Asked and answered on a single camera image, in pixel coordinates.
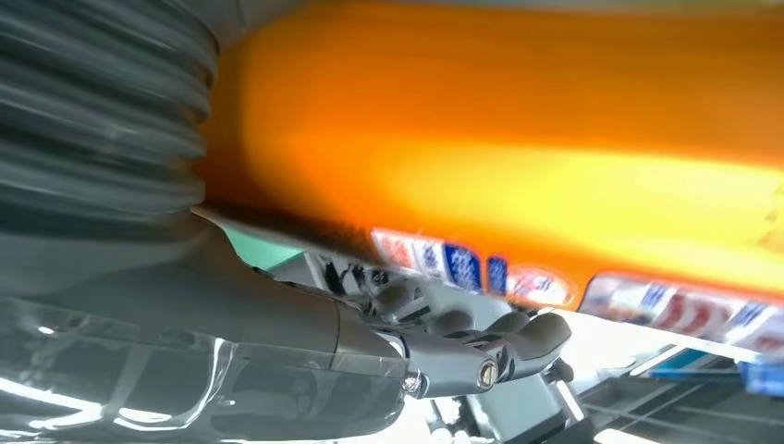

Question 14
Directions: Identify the green table mat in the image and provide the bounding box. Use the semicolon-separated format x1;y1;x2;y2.
223;227;306;272

